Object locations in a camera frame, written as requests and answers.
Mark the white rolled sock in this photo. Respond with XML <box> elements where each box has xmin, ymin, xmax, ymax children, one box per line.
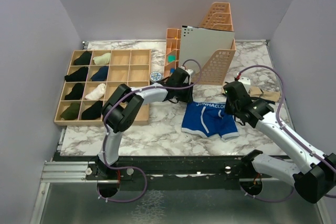
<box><xmin>84</xmin><ymin>83</ymin><xmax>106</xmax><ymax>101</ymax></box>

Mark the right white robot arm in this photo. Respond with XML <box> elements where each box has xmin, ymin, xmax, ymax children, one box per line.
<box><xmin>224</xmin><ymin>81</ymin><xmax>335</xmax><ymax>204</ymax></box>

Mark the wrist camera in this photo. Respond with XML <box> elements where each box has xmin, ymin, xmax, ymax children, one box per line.
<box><xmin>184</xmin><ymin>68</ymin><xmax>195</xmax><ymax>84</ymax></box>
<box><xmin>237</xmin><ymin>76</ymin><xmax>251</xmax><ymax>91</ymax></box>

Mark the peach file organizer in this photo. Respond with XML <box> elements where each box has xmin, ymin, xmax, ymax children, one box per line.
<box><xmin>164</xmin><ymin>2</ymin><xmax>236</xmax><ymax>85</ymax></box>

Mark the black rolled sock bottom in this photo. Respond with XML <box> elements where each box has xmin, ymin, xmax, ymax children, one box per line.
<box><xmin>81</xmin><ymin>101</ymin><xmax>103</xmax><ymax>120</ymax></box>

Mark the blue boxer underwear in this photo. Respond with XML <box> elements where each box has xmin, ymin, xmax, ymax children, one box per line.
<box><xmin>181</xmin><ymin>102</ymin><xmax>239</xmax><ymax>141</ymax></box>

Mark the dark green rolled sock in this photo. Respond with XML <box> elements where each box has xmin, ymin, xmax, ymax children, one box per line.
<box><xmin>60</xmin><ymin>103</ymin><xmax>80</xmax><ymax>121</ymax></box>

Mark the black rolled sock top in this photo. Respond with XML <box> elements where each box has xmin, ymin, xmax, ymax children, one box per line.
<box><xmin>73</xmin><ymin>51</ymin><xmax>92</xmax><ymax>66</ymax></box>

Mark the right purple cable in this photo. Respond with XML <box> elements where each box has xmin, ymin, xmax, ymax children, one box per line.
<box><xmin>235</xmin><ymin>64</ymin><xmax>336</xmax><ymax>203</ymax></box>

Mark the pale green rolled sock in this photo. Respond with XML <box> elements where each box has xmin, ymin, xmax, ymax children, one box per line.
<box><xmin>93</xmin><ymin>52</ymin><xmax>111</xmax><ymax>65</ymax></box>

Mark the wooden compartment tray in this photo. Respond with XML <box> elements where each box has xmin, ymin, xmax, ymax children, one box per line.
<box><xmin>54</xmin><ymin>49</ymin><xmax>151</xmax><ymax>126</ymax></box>

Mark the navy rolled sock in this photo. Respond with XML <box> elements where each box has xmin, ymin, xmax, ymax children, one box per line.
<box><xmin>90</xmin><ymin>66</ymin><xmax>109</xmax><ymax>81</ymax></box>

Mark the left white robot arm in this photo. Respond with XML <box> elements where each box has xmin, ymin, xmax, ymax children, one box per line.
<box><xmin>92</xmin><ymin>66</ymin><xmax>194</xmax><ymax>179</ymax></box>

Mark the beige underwear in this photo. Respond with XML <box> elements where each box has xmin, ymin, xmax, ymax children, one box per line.
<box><xmin>248</xmin><ymin>86</ymin><xmax>280</xmax><ymax>102</ymax></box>

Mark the aluminium extrusion rail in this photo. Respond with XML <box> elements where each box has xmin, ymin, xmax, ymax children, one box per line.
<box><xmin>40</xmin><ymin>162</ymin><xmax>88</xmax><ymax>183</ymax></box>

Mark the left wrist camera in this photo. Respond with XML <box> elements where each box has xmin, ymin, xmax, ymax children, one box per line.
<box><xmin>184</xmin><ymin>68</ymin><xmax>195</xmax><ymax>84</ymax></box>

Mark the blue patterned round tin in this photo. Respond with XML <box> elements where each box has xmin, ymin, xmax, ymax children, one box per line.
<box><xmin>150</xmin><ymin>71</ymin><xmax>163</xmax><ymax>84</ymax></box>

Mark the grey white folder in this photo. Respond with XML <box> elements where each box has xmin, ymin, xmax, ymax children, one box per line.
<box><xmin>178</xmin><ymin>26</ymin><xmax>235</xmax><ymax>67</ymax></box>

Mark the black rolled sock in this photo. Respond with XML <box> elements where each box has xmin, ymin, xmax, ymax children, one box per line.
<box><xmin>73</xmin><ymin>51</ymin><xmax>92</xmax><ymax>66</ymax></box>
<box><xmin>81</xmin><ymin>101</ymin><xmax>103</xmax><ymax>120</ymax></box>
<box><xmin>65</xmin><ymin>66</ymin><xmax>89</xmax><ymax>82</ymax></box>
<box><xmin>64</xmin><ymin>83</ymin><xmax>85</xmax><ymax>100</ymax></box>

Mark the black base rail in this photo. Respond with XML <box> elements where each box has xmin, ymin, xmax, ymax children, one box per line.
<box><xmin>86</xmin><ymin>155</ymin><xmax>266</xmax><ymax>191</ymax></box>

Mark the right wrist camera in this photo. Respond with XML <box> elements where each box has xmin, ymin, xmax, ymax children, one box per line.
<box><xmin>237</xmin><ymin>76</ymin><xmax>251</xmax><ymax>91</ymax></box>

